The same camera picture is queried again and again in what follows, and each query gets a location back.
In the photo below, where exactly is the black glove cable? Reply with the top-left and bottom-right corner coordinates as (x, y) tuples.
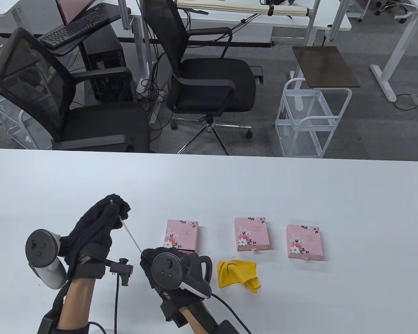
(211, 294), (253, 334)
(114, 275), (121, 334)

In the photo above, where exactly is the person's left hand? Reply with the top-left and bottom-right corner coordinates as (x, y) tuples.
(61, 194), (131, 279)

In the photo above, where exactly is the person's right forearm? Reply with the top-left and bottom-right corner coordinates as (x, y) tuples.
(179, 306), (210, 334)

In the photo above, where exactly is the pink floral box sleeve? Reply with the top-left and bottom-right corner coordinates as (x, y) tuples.
(286, 224), (324, 261)

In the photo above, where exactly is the person's right hand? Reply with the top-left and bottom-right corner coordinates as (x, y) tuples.
(140, 247), (209, 312)

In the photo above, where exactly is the silver necklace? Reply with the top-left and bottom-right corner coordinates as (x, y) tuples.
(118, 216), (144, 256)

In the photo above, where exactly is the tangle of black cables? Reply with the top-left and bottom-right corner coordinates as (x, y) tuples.
(134, 59), (169, 133)

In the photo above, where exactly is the yellow cloth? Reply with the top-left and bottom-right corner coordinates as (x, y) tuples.
(217, 259), (261, 294)

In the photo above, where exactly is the dark wooden board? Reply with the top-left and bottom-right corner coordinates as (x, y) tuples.
(292, 46), (361, 88)

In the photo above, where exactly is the black keyboard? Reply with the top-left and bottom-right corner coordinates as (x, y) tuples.
(38, 12), (111, 48)

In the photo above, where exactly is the grey handheld controller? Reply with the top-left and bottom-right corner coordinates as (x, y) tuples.
(151, 252), (213, 299)
(25, 229), (68, 290)

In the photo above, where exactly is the black keyboard tray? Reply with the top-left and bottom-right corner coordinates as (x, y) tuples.
(38, 7), (131, 56)

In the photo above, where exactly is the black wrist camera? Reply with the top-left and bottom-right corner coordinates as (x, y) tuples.
(160, 299), (189, 327)
(77, 244), (134, 286)

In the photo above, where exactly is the white desk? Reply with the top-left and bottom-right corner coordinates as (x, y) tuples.
(118, 0), (352, 75)
(370, 0), (418, 127)
(0, 0), (122, 35)

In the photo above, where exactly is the black mesh office chair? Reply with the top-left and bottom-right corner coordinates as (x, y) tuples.
(0, 27), (155, 153)

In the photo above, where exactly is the white wire cart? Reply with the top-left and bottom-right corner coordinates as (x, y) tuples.
(274, 78), (352, 159)
(0, 83), (53, 150)

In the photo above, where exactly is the distant chair base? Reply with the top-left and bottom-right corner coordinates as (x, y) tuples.
(374, 0), (417, 24)

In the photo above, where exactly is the black office chair chrome base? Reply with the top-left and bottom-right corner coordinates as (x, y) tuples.
(142, 0), (264, 155)

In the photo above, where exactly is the person's left forearm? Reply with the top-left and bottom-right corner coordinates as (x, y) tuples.
(57, 278), (97, 329)

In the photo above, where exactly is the black computer tower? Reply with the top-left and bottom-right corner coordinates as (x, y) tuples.
(83, 26), (133, 103)

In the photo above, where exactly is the black forearm sensor box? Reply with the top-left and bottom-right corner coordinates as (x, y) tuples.
(216, 320), (245, 334)
(38, 310), (60, 334)

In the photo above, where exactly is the pink floral jewelry box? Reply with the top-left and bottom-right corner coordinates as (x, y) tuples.
(164, 219), (199, 253)
(234, 217), (270, 252)

